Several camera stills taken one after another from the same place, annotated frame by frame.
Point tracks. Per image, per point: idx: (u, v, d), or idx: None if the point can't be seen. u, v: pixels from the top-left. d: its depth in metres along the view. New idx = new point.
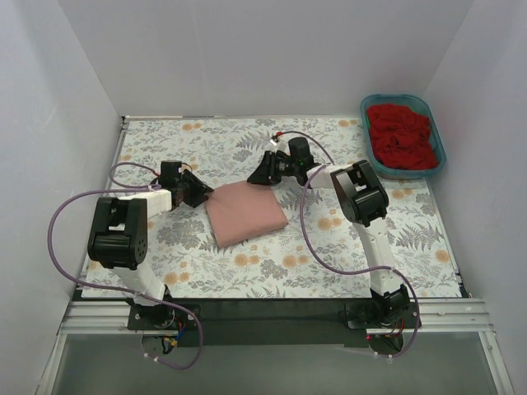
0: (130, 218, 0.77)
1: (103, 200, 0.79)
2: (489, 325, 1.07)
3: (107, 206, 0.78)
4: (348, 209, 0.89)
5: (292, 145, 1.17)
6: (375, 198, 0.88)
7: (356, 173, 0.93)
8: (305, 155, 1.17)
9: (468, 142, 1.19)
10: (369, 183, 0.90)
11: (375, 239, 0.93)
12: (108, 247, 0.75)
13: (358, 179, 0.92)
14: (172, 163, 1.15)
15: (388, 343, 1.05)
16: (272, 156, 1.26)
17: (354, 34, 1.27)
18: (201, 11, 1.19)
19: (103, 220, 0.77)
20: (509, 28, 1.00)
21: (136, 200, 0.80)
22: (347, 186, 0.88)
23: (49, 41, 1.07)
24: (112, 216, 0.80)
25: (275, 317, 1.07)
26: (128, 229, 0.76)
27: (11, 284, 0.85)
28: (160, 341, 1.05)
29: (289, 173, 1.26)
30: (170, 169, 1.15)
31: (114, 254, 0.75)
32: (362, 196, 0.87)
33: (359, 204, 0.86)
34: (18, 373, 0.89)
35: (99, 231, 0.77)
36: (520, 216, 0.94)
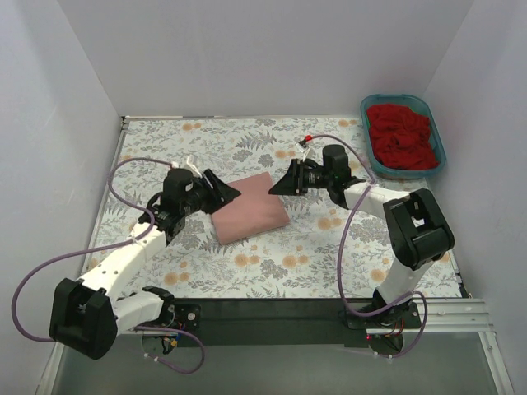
0: (90, 320, 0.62)
1: (62, 286, 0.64)
2: (489, 325, 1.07)
3: (66, 299, 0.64)
4: (402, 248, 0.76)
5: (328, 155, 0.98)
6: (436, 239, 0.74)
7: (412, 204, 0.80)
8: (342, 168, 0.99)
9: (469, 143, 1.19)
10: (431, 220, 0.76)
11: (413, 277, 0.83)
12: (70, 341, 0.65)
13: (417, 211, 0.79)
14: (178, 182, 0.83)
15: (388, 343, 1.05)
16: (300, 165, 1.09)
17: (354, 33, 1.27)
18: (201, 11, 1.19)
19: (62, 312, 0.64)
20: (509, 28, 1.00)
21: (96, 299, 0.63)
22: (403, 220, 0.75)
23: (49, 40, 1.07)
24: (73, 303, 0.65)
25: (275, 317, 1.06)
26: (87, 331, 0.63)
27: (11, 284, 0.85)
28: (160, 341, 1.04)
29: (320, 185, 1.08)
30: (174, 192, 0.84)
31: (76, 346, 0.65)
32: (421, 235, 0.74)
33: (418, 244, 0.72)
34: (17, 373, 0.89)
35: (58, 321, 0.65)
36: (521, 216, 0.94)
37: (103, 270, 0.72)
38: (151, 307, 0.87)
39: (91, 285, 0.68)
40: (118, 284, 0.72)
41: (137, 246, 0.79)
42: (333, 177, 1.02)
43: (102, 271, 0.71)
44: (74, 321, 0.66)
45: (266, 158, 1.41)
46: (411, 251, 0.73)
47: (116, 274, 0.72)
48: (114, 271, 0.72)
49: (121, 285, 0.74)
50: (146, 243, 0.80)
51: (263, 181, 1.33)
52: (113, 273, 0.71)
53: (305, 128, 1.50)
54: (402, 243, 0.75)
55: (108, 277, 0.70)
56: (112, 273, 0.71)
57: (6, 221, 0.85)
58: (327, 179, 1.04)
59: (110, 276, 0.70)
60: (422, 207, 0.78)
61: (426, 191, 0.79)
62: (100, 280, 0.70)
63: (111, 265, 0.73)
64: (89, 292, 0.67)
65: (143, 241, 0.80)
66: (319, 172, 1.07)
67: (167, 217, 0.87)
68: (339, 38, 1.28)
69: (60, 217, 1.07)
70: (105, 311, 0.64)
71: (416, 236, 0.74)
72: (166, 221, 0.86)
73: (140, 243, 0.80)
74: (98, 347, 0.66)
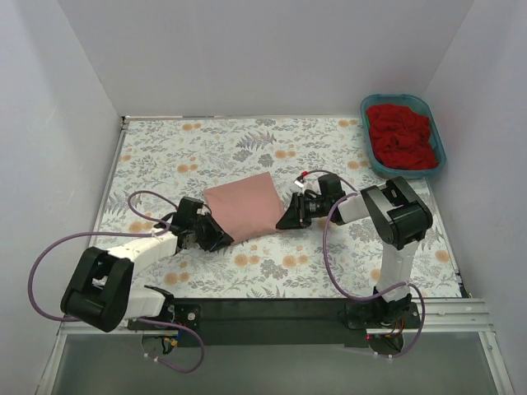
0: (112, 282, 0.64)
1: (88, 252, 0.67)
2: (489, 325, 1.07)
3: (91, 263, 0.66)
4: (384, 227, 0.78)
5: (322, 180, 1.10)
6: (413, 216, 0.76)
7: (390, 192, 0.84)
8: (336, 190, 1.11)
9: (468, 143, 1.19)
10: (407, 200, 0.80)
11: (402, 262, 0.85)
12: (82, 308, 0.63)
13: (394, 199, 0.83)
14: (194, 202, 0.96)
15: (388, 343, 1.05)
16: (300, 197, 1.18)
17: (354, 33, 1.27)
18: (201, 11, 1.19)
19: (83, 276, 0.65)
20: (510, 28, 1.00)
21: (122, 264, 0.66)
22: (380, 202, 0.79)
23: (48, 40, 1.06)
24: (95, 271, 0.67)
25: (275, 317, 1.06)
26: (106, 294, 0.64)
27: (11, 284, 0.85)
28: (160, 341, 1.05)
29: (321, 212, 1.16)
30: (188, 209, 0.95)
31: (86, 317, 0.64)
32: (399, 211, 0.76)
33: (395, 220, 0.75)
34: (17, 373, 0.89)
35: (76, 287, 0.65)
36: (520, 216, 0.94)
37: (127, 246, 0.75)
38: (153, 302, 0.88)
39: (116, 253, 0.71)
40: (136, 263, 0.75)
41: (156, 239, 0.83)
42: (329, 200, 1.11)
43: (125, 248, 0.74)
44: (90, 290, 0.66)
45: (266, 158, 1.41)
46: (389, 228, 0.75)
47: (138, 252, 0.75)
48: (135, 249, 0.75)
49: (137, 266, 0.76)
50: (163, 239, 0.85)
51: (265, 183, 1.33)
52: (134, 251, 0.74)
53: (305, 128, 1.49)
54: (380, 222, 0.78)
55: (130, 252, 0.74)
56: (134, 250, 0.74)
57: (6, 220, 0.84)
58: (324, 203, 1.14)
59: (132, 252, 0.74)
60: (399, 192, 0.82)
61: (401, 179, 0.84)
62: (123, 253, 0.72)
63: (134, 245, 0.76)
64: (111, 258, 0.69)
65: (161, 237, 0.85)
66: (318, 202, 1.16)
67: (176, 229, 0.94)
68: (339, 38, 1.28)
69: (60, 217, 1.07)
70: (127, 279, 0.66)
71: (393, 213, 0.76)
72: (178, 231, 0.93)
73: (158, 239, 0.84)
74: (109, 319, 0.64)
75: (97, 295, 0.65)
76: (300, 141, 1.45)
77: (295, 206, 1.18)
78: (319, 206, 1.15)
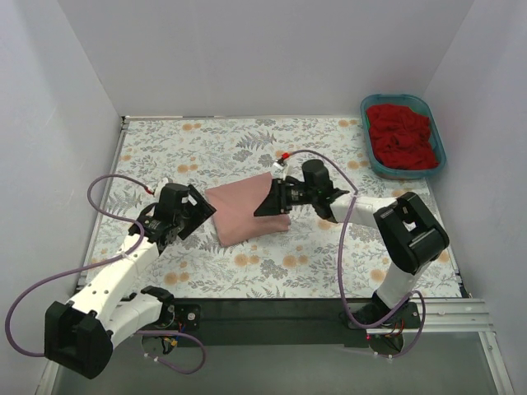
0: (84, 342, 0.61)
1: (52, 310, 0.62)
2: (489, 325, 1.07)
3: (57, 322, 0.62)
4: (400, 255, 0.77)
5: (309, 174, 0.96)
6: (432, 240, 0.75)
7: (402, 208, 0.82)
8: (324, 183, 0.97)
9: (468, 143, 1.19)
10: (422, 223, 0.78)
11: (413, 281, 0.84)
12: (67, 361, 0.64)
13: (407, 216, 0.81)
14: (174, 192, 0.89)
15: (388, 343, 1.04)
16: (281, 185, 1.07)
17: (354, 34, 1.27)
18: (201, 11, 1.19)
19: (55, 335, 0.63)
20: (510, 27, 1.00)
21: (88, 322, 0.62)
22: (397, 226, 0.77)
23: (48, 41, 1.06)
24: (65, 323, 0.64)
25: (275, 317, 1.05)
26: (82, 353, 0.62)
27: (11, 284, 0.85)
28: (160, 341, 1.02)
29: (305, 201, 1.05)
30: (171, 202, 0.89)
31: (74, 368, 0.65)
32: (417, 239, 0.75)
33: (416, 250, 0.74)
34: (18, 373, 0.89)
35: (51, 343, 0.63)
36: (520, 216, 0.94)
37: (93, 290, 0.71)
38: (149, 312, 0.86)
39: (82, 308, 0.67)
40: (111, 303, 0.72)
41: (128, 261, 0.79)
42: (316, 192, 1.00)
43: (92, 293, 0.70)
44: (69, 341, 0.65)
45: (266, 158, 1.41)
46: (409, 258, 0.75)
47: (107, 292, 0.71)
48: (104, 290, 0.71)
49: (114, 303, 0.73)
50: (137, 257, 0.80)
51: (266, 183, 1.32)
52: (103, 293, 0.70)
53: (305, 128, 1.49)
54: (398, 250, 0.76)
55: (98, 299, 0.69)
56: (102, 293, 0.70)
57: (6, 220, 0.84)
58: (310, 192, 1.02)
59: (102, 296, 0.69)
60: (412, 211, 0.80)
61: (414, 195, 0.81)
62: (90, 301, 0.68)
63: (102, 285, 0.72)
64: (80, 315, 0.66)
65: (134, 255, 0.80)
66: (301, 189, 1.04)
67: (158, 225, 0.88)
68: (339, 38, 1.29)
69: (60, 217, 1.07)
70: (97, 335, 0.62)
71: (412, 240, 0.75)
72: (158, 230, 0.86)
73: (130, 258, 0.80)
74: (95, 367, 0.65)
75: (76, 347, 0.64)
76: (300, 141, 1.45)
77: (275, 194, 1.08)
78: (302, 193, 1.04)
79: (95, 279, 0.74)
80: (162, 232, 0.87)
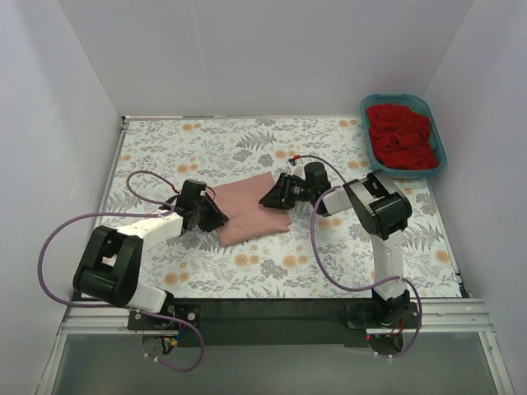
0: (123, 256, 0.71)
1: (99, 231, 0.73)
2: (489, 325, 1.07)
3: (101, 241, 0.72)
4: (367, 221, 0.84)
5: (310, 171, 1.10)
6: (396, 206, 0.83)
7: (372, 184, 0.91)
8: (323, 183, 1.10)
9: (468, 142, 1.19)
10: (387, 192, 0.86)
11: (390, 253, 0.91)
12: (95, 282, 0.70)
13: (376, 190, 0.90)
14: (196, 184, 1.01)
15: (388, 343, 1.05)
16: (287, 179, 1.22)
17: (354, 34, 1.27)
18: (201, 11, 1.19)
19: (95, 253, 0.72)
20: (510, 27, 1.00)
21: (131, 241, 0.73)
22: (361, 195, 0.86)
23: (49, 41, 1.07)
24: (105, 248, 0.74)
25: (275, 317, 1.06)
26: (116, 268, 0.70)
27: (11, 284, 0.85)
28: (160, 341, 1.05)
29: (304, 196, 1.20)
30: (191, 192, 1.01)
31: (99, 292, 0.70)
32: (382, 205, 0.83)
33: (380, 214, 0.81)
34: (19, 373, 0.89)
35: (87, 266, 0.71)
36: (520, 214, 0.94)
37: (134, 226, 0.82)
38: (155, 297, 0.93)
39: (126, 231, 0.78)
40: (146, 240, 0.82)
41: (162, 218, 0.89)
42: (315, 191, 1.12)
43: (134, 226, 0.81)
44: (101, 268, 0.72)
45: (266, 158, 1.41)
46: (375, 222, 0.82)
47: (146, 230, 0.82)
48: (143, 229, 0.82)
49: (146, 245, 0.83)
50: (170, 217, 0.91)
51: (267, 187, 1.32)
52: (142, 229, 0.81)
53: (305, 128, 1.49)
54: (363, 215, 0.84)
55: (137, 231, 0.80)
56: (142, 229, 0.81)
57: (7, 221, 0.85)
58: (310, 190, 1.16)
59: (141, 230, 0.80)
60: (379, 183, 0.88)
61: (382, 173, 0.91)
62: (132, 231, 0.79)
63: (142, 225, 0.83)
64: (120, 239, 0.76)
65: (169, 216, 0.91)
66: (302, 186, 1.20)
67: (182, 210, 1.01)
68: (340, 38, 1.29)
69: (61, 217, 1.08)
70: (137, 254, 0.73)
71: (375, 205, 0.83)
72: (182, 214, 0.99)
73: (166, 217, 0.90)
74: (120, 295, 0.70)
75: (108, 271, 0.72)
76: (300, 141, 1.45)
77: (280, 186, 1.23)
78: (303, 189, 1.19)
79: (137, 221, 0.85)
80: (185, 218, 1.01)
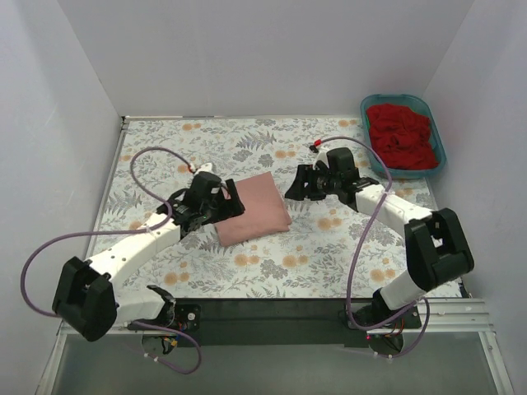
0: (92, 299, 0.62)
1: (68, 266, 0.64)
2: (489, 325, 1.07)
3: (72, 276, 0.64)
4: (419, 276, 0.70)
5: (332, 155, 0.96)
6: (458, 267, 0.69)
7: (434, 221, 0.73)
8: (348, 167, 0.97)
9: (468, 142, 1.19)
10: (453, 243, 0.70)
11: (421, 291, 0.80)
12: (68, 318, 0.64)
13: (437, 231, 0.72)
14: (207, 179, 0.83)
15: (388, 343, 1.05)
16: (307, 172, 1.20)
17: (354, 34, 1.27)
18: (201, 11, 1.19)
19: (67, 287, 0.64)
20: (509, 27, 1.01)
21: (102, 282, 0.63)
22: (424, 245, 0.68)
23: (48, 41, 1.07)
24: (79, 280, 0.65)
25: (276, 317, 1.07)
26: (86, 310, 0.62)
27: (11, 284, 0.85)
28: (160, 340, 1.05)
29: (328, 188, 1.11)
30: (201, 191, 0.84)
31: (72, 326, 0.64)
32: (442, 263, 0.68)
33: (438, 274, 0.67)
34: (18, 373, 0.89)
35: (62, 298, 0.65)
36: (520, 215, 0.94)
37: (111, 253, 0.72)
38: (151, 306, 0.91)
39: (98, 268, 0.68)
40: (127, 270, 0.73)
41: (149, 236, 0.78)
42: (339, 177, 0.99)
43: (110, 255, 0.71)
44: (76, 299, 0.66)
45: (266, 158, 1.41)
46: (430, 282, 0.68)
47: (124, 258, 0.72)
48: (122, 257, 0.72)
49: (127, 271, 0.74)
50: (160, 233, 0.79)
51: (268, 188, 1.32)
52: (120, 259, 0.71)
53: (305, 128, 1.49)
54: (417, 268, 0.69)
55: (114, 262, 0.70)
56: (119, 259, 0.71)
57: (6, 221, 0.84)
58: (333, 181, 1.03)
59: (118, 261, 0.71)
60: (446, 228, 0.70)
61: (451, 211, 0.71)
62: (108, 265, 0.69)
63: (121, 251, 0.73)
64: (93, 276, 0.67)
65: (158, 232, 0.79)
66: (325, 179, 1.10)
67: (186, 210, 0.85)
68: (339, 39, 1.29)
69: (60, 217, 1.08)
70: (109, 295, 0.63)
71: (436, 262, 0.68)
72: (182, 217, 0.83)
73: (154, 234, 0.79)
74: (94, 332, 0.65)
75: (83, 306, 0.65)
76: (300, 141, 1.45)
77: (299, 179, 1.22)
78: (324, 182, 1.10)
79: (117, 245, 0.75)
80: (185, 220, 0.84)
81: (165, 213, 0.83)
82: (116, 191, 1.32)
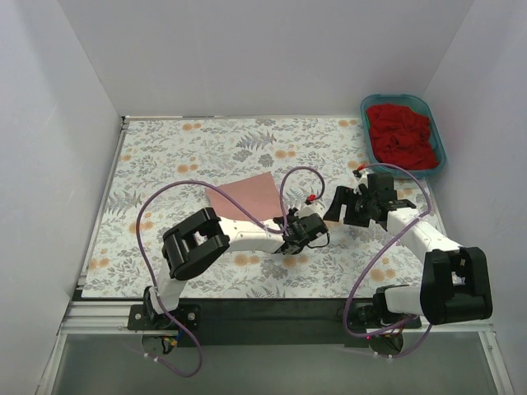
0: (206, 246, 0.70)
1: (206, 211, 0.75)
2: (489, 325, 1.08)
3: (202, 220, 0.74)
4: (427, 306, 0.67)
5: (371, 174, 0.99)
6: (473, 310, 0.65)
7: (459, 258, 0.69)
8: (385, 186, 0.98)
9: (468, 142, 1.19)
10: (473, 285, 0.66)
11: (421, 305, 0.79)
12: (174, 248, 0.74)
13: (461, 269, 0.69)
14: (320, 221, 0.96)
15: (388, 343, 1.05)
16: (347, 194, 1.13)
17: (353, 34, 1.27)
18: (201, 11, 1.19)
19: (192, 225, 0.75)
20: (510, 27, 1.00)
21: (222, 239, 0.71)
22: (442, 279, 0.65)
23: (48, 40, 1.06)
24: (203, 226, 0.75)
25: (276, 317, 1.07)
26: (193, 251, 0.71)
27: (11, 284, 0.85)
28: (160, 341, 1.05)
29: (365, 213, 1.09)
30: (313, 227, 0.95)
31: (172, 257, 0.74)
32: (454, 302, 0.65)
33: (446, 311, 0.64)
34: (18, 374, 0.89)
35: (180, 230, 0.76)
36: (520, 214, 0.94)
37: (235, 225, 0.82)
38: (170, 300, 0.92)
39: (224, 228, 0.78)
40: (234, 243, 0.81)
41: (263, 233, 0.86)
42: (375, 196, 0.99)
43: (234, 226, 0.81)
44: (188, 239, 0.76)
45: (266, 158, 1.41)
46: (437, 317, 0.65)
47: (240, 236, 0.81)
48: (240, 233, 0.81)
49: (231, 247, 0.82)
50: (271, 236, 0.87)
51: (268, 188, 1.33)
52: (239, 233, 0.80)
53: (305, 128, 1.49)
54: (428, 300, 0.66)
55: (235, 234, 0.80)
56: (239, 233, 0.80)
57: (7, 221, 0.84)
58: (370, 203, 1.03)
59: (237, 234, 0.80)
60: (470, 268, 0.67)
61: (482, 251, 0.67)
62: (227, 230, 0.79)
63: (243, 229, 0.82)
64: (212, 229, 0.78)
65: (269, 234, 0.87)
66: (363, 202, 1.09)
67: (291, 233, 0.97)
68: (339, 38, 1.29)
69: (60, 217, 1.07)
70: (217, 254, 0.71)
71: (450, 299, 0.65)
72: (289, 236, 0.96)
73: (267, 234, 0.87)
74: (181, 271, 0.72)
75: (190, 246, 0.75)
76: (300, 141, 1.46)
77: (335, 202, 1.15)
78: (362, 206, 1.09)
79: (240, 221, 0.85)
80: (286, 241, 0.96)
81: (278, 227, 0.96)
82: (116, 192, 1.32)
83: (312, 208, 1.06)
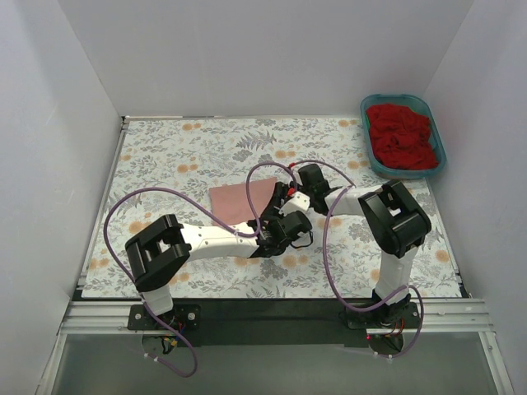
0: (166, 254, 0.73)
1: (165, 219, 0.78)
2: (489, 325, 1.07)
3: (162, 230, 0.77)
4: (384, 239, 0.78)
5: (303, 170, 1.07)
6: (415, 225, 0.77)
7: (386, 195, 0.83)
8: (319, 178, 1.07)
9: (468, 142, 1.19)
10: (406, 206, 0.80)
11: (403, 267, 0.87)
12: (136, 257, 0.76)
13: (392, 202, 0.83)
14: (297, 216, 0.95)
15: (388, 343, 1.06)
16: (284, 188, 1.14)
17: (354, 34, 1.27)
18: (201, 11, 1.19)
19: (152, 234, 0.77)
20: (510, 26, 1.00)
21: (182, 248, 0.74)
22: (380, 211, 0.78)
23: (49, 41, 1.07)
24: (164, 234, 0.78)
25: (275, 317, 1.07)
26: (154, 261, 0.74)
27: (11, 284, 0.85)
28: (160, 341, 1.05)
29: None
30: (294, 227, 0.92)
31: (134, 267, 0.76)
32: (400, 223, 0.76)
33: (398, 232, 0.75)
34: (18, 374, 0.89)
35: (139, 239, 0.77)
36: (520, 215, 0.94)
37: (200, 233, 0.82)
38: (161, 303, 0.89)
39: (181, 235, 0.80)
40: (200, 251, 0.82)
41: (233, 238, 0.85)
42: (311, 190, 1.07)
43: (198, 234, 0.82)
44: (151, 248, 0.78)
45: (266, 158, 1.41)
46: (395, 240, 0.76)
47: (206, 243, 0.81)
48: (205, 239, 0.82)
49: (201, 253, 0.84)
50: (242, 241, 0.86)
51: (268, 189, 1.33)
52: (203, 241, 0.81)
53: (305, 128, 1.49)
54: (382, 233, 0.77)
55: (198, 242, 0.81)
56: (202, 240, 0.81)
57: (7, 220, 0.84)
58: None
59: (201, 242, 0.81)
60: (398, 197, 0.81)
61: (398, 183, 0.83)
62: (190, 238, 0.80)
63: (208, 234, 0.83)
64: (174, 235, 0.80)
65: (240, 239, 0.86)
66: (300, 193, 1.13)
67: (268, 236, 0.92)
68: (340, 38, 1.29)
69: (60, 216, 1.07)
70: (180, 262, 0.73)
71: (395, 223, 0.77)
72: (266, 239, 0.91)
73: (237, 239, 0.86)
74: (145, 281, 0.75)
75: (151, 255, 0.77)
76: (300, 141, 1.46)
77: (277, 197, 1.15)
78: None
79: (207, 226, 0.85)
80: (263, 243, 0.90)
81: (252, 230, 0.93)
82: (116, 192, 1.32)
83: (294, 202, 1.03)
